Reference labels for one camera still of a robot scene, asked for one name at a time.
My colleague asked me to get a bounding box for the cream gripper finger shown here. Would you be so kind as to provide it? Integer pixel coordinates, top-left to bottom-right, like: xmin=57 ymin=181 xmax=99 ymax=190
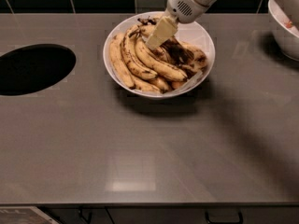
xmin=146 ymin=15 xmax=178 ymax=50

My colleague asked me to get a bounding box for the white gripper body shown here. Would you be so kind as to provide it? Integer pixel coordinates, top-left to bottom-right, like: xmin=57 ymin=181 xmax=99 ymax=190
xmin=164 ymin=0 xmax=208 ymax=23

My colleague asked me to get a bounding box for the dark spotted banana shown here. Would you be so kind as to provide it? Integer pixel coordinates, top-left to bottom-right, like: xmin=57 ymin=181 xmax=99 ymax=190
xmin=136 ymin=15 xmax=195 ymax=67

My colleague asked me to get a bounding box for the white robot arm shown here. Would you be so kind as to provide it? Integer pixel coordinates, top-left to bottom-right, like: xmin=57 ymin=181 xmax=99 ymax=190
xmin=146 ymin=0 xmax=299 ymax=49

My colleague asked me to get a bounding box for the small inner banana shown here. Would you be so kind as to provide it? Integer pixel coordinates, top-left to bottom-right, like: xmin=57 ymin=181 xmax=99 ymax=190
xmin=152 ymin=47 xmax=169 ymax=63

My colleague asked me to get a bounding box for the white bowl with bananas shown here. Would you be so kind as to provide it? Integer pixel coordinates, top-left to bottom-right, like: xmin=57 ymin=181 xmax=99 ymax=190
xmin=103 ymin=11 xmax=215 ymax=100

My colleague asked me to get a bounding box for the middle long yellow banana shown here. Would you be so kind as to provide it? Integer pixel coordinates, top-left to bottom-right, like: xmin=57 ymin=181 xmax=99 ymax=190
xmin=135 ymin=37 xmax=188 ymax=82

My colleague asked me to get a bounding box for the right spotted yellow banana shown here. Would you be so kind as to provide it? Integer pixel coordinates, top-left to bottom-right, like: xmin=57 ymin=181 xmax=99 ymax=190
xmin=181 ymin=42 xmax=207 ymax=74

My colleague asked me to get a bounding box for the leftmost yellow banana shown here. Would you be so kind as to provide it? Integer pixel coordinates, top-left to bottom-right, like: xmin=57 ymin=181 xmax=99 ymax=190
xmin=109 ymin=33 xmax=135 ymax=89

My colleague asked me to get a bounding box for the bottom small yellow banana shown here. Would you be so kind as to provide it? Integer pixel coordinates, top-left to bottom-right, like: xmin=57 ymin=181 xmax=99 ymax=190
xmin=132 ymin=75 xmax=172 ymax=93

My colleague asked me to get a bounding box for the red food in bowl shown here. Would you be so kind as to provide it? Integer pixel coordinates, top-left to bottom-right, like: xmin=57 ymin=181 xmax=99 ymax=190
xmin=285 ymin=21 xmax=293 ymax=29

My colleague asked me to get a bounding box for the white bowl at right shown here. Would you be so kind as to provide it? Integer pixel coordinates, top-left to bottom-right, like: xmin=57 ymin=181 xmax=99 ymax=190
xmin=268 ymin=0 xmax=299 ymax=61

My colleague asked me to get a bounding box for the dark oval counter hole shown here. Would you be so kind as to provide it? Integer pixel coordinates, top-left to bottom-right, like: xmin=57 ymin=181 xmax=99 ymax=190
xmin=0 ymin=44 xmax=76 ymax=96

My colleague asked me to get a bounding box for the black drawer handle right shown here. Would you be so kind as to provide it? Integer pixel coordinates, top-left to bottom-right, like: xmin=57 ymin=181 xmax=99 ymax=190
xmin=205 ymin=211 xmax=244 ymax=224

